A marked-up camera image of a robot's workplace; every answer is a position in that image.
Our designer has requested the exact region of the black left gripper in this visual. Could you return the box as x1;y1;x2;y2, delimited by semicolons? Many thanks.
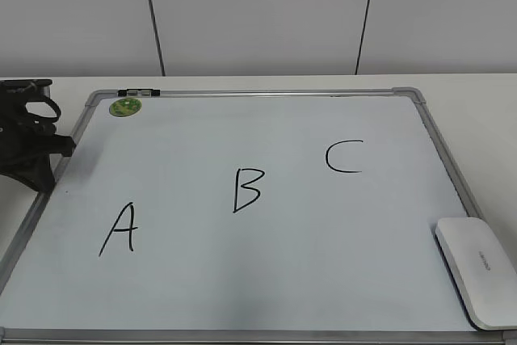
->
1;89;76;192

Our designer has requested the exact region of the white rectangular whiteboard eraser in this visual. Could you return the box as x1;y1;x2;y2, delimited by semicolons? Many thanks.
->
435;217;516;330

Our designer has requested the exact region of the white whiteboard with aluminium frame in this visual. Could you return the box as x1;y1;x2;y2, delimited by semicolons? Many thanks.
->
1;87;516;344

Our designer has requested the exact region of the green round magnet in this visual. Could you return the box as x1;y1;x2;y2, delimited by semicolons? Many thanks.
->
109;98;142;118

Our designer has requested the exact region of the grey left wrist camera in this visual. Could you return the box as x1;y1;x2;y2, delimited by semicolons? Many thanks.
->
1;78;53;97

